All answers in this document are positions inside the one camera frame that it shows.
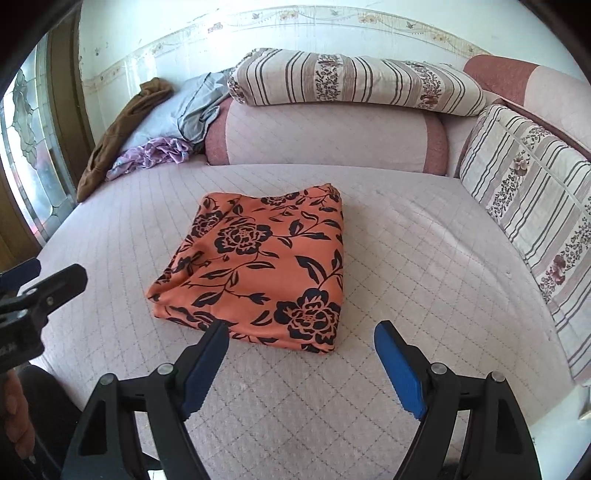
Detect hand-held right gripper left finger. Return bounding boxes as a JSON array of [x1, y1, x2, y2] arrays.
[[61, 320, 230, 480]]

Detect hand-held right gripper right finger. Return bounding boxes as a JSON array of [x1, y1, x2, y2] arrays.
[[373, 320, 542, 480]]

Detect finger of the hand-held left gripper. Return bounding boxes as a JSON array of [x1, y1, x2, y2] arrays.
[[0, 257, 42, 297], [17, 264, 89, 325]]

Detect orange floral blouse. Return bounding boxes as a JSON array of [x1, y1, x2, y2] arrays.
[[144, 184, 345, 355]]

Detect person's left hand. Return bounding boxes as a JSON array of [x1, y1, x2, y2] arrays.
[[0, 371, 37, 462]]

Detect person's dark clothing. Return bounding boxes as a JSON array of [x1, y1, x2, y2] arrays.
[[18, 364, 90, 480]]

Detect pink quilted bed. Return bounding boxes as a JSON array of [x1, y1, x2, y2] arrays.
[[31, 162, 583, 480]]

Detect stained glass window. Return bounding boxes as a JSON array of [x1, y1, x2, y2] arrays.
[[0, 44, 79, 243]]

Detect purple cloth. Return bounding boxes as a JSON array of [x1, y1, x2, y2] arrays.
[[105, 136, 191, 182]]

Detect brown cloth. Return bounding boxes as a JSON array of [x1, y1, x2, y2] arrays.
[[75, 77, 175, 204]]

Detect square striped floral pillow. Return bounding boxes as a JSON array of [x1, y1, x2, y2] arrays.
[[458, 104, 591, 387]]

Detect blue-grey cloth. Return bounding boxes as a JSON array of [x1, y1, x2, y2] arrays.
[[121, 68, 237, 149]]

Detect pink bolster cushion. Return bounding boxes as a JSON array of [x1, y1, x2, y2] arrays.
[[204, 98, 450, 178]]

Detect long striped floral pillow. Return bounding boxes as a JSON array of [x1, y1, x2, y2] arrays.
[[228, 47, 489, 117]]

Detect pink backrest cushion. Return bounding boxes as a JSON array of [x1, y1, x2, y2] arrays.
[[462, 54, 591, 163]]

